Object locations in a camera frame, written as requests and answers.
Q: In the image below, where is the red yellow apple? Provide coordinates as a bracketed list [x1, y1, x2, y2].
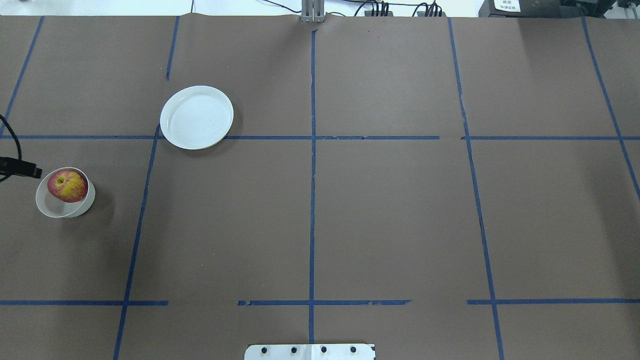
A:
[46, 168, 89, 203]

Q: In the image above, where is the black box with label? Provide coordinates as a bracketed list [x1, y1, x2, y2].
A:
[478, 0, 581, 19]

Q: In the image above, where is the white bowl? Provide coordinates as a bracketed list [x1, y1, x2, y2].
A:
[35, 167, 96, 219]

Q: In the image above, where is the aluminium frame post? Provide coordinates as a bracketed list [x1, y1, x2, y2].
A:
[301, 0, 327, 24]

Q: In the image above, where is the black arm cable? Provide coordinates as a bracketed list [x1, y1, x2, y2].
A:
[0, 114, 23, 183]

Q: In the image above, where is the white round plate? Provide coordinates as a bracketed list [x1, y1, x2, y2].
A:
[158, 85, 234, 150]

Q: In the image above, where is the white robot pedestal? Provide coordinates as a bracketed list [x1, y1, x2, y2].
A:
[244, 343, 377, 360]

